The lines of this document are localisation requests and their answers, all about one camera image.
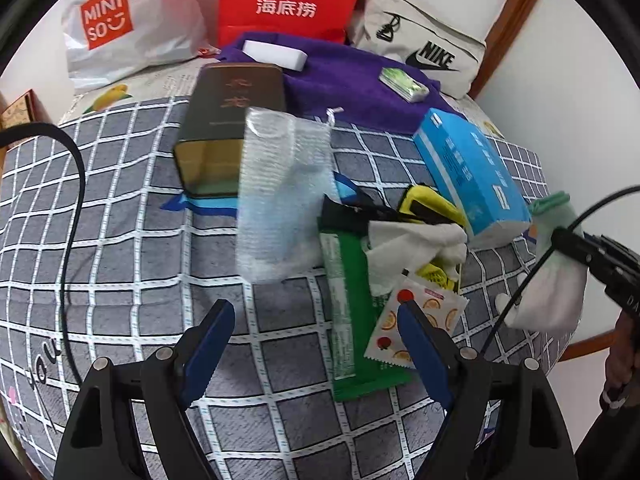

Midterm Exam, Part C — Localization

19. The green snack packet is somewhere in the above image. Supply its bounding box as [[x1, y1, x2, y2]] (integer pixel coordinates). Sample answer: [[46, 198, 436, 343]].
[[318, 220, 416, 402]]

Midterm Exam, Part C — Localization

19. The dark green tin box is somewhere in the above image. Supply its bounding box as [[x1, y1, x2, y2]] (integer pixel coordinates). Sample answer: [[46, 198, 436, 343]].
[[172, 63, 288, 198]]

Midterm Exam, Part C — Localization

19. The brown wooden baseboard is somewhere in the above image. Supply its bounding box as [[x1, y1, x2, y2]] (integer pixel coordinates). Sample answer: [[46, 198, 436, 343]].
[[557, 329, 623, 362]]

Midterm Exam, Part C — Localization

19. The purple towel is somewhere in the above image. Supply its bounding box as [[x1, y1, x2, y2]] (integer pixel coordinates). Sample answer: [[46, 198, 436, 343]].
[[218, 31, 463, 136]]

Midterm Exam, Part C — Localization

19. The white plastic shopping bag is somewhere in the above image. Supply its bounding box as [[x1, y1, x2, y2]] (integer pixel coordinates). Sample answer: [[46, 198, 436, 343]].
[[61, 0, 211, 92]]

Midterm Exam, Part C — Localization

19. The person's right forearm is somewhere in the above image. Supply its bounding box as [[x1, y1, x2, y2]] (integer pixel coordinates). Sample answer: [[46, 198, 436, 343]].
[[572, 397, 640, 480]]

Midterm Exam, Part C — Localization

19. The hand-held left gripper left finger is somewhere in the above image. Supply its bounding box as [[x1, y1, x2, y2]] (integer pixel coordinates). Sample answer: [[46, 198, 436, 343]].
[[55, 299, 237, 480]]

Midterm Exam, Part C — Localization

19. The white eraser block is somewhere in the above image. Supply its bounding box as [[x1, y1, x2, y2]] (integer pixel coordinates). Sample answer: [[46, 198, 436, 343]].
[[241, 39, 308, 72]]

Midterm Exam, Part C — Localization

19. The blue tissue box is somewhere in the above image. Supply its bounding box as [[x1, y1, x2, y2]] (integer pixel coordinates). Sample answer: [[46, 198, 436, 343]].
[[412, 108, 532, 251]]

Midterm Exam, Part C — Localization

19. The orange fruit print packet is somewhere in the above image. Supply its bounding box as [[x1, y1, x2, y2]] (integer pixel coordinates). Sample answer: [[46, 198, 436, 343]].
[[365, 276, 470, 370]]

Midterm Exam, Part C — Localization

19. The red paper bag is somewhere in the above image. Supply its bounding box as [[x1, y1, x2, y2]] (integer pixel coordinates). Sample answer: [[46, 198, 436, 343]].
[[216, 0, 370, 47]]

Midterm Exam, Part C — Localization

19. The brown patterned box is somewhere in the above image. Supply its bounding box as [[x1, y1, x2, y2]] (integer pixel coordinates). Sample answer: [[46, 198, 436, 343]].
[[0, 89, 42, 132]]

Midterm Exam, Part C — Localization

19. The clear bubble wrap bag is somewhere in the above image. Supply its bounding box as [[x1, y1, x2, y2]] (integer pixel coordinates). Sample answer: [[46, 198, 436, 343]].
[[235, 106, 335, 283]]

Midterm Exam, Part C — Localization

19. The yellow pouch with black straps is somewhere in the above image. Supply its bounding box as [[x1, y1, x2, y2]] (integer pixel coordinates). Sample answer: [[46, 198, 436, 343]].
[[397, 184, 470, 292]]

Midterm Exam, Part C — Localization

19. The white canvas bag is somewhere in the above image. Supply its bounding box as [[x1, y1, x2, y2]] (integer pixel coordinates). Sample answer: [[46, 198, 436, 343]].
[[347, 0, 487, 98]]

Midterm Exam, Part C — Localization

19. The green tissue packet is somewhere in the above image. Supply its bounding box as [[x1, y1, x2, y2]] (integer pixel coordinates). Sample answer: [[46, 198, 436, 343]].
[[378, 66, 430, 102]]

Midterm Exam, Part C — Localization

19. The grey grid blanket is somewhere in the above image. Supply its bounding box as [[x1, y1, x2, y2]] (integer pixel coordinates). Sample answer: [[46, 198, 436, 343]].
[[0, 95, 573, 480]]

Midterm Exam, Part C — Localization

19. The white wet wipe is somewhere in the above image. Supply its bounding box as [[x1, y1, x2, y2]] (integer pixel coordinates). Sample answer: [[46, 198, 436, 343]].
[[366, 221, 469, 297]]

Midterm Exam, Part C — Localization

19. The person's right hand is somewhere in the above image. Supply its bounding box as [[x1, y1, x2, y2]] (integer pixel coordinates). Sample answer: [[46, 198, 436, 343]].
[[602, 307, 640, 406]]

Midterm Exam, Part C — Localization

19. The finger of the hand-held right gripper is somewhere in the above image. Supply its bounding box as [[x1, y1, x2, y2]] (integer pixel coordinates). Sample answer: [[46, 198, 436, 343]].
[[551, 228, 608, 273]]

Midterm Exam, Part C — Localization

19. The black cable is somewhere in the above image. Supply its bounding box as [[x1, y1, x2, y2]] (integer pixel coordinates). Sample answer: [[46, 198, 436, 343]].
[[480, 186, 640, 356], [0, 122, 87, 388]]

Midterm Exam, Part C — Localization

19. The brown wooden door frame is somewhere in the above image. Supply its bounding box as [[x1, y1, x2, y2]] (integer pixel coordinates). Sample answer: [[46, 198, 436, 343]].
[[467, 0, 549, 101]]

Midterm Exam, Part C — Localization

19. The white sock with green cuff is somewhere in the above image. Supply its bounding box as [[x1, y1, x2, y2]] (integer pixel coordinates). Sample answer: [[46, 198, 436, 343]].
[[502, 191, 588, 332]]

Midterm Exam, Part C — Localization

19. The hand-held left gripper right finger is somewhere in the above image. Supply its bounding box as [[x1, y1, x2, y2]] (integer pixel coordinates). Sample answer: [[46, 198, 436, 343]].
[[397, 299, 582, 480]]

